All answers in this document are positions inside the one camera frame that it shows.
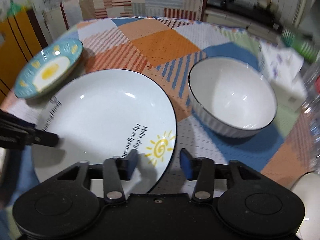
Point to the red label water bottle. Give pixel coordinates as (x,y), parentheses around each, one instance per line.
(311,109)

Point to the wooden chair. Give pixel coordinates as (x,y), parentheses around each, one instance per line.
(21,39)

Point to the blue fried egg plate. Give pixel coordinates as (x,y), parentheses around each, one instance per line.
(48,68)

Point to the white tissue pack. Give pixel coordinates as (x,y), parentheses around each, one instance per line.
(281,66)

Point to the striped counter cloth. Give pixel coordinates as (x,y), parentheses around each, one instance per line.
(184,9)

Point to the pink bunny carrot plate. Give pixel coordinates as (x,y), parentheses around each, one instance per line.
(20,109)

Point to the white sun plate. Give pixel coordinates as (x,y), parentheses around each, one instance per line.
(106,114)

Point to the black gas stove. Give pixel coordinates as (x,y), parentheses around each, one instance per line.
(262,12)

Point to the green plastic basket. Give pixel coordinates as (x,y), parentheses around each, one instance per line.
(301,43)

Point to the white ribbed bowl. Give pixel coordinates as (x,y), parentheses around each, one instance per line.
(307,189)
(230,97)

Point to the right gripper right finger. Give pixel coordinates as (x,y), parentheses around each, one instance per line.
(201,170)

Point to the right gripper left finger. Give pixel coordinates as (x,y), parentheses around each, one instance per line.
(114,171)

